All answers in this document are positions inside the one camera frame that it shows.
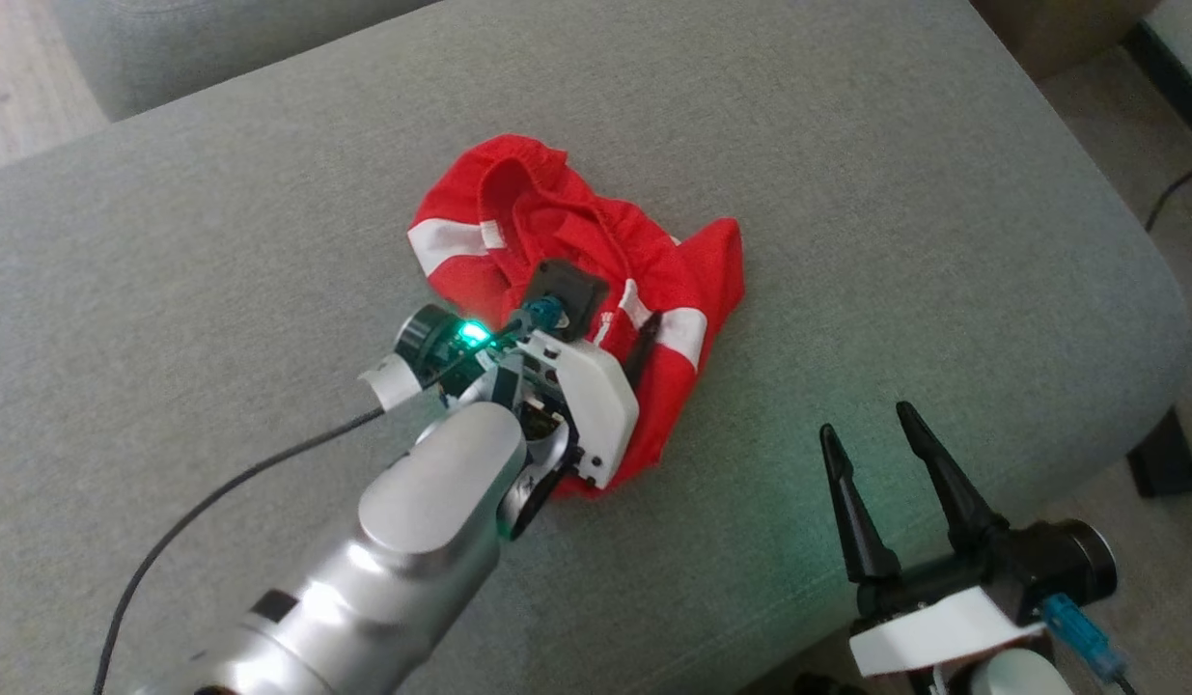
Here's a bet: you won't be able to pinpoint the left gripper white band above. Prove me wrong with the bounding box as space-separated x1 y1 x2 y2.
393 304 665 490

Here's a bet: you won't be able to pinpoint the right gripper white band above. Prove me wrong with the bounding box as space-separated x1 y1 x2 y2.
818 400 1120 680

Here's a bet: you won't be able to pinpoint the red shorts with white stripes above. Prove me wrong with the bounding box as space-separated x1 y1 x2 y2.
407 133 747 501

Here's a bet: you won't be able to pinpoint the black sofa leg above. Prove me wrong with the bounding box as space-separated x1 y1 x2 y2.
1125 406 1192 499

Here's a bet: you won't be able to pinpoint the grey fabric sofa seat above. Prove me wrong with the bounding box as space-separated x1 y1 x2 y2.
0 0 1192 695

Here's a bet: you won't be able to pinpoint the black edged furniture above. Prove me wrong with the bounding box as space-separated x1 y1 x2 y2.
1121 0 1192 153

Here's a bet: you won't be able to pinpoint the grey sofa section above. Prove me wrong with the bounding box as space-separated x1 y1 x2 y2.
50 0 444 123

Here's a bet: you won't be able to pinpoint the right gripper blue cable plug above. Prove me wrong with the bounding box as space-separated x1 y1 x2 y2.
1038 593 1133 686

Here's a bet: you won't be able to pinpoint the white cable tag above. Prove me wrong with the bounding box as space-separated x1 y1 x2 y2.
358 354 425 413

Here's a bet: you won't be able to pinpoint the black floor cable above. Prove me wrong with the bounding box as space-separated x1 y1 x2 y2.
1145 158 1192 234

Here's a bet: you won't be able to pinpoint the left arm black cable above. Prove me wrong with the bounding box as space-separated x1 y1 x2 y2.
92 405 389 695

